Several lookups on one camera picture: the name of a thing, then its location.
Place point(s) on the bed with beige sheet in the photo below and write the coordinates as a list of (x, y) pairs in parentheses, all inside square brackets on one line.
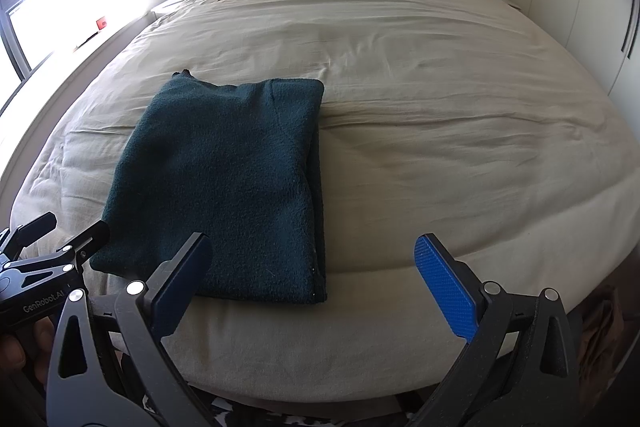
[(425, 107)]

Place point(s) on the person's left hand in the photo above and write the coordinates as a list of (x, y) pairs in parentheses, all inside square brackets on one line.
[(17, 352)]

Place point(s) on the white nightstand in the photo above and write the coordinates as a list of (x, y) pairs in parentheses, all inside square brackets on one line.
[(167, 4)]

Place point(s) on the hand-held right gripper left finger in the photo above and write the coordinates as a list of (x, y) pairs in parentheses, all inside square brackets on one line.
[(182, 282)]

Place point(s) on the dark teal sweater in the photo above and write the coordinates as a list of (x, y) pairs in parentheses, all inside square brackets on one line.
[(220, 167)]

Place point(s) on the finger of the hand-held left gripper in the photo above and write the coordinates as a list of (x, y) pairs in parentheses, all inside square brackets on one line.
[(35, 224), (92, 237)]

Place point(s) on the small red box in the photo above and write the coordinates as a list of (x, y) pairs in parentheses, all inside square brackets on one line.
[(102, 23)]

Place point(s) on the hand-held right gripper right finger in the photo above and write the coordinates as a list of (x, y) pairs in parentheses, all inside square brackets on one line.
[(445, 287)]

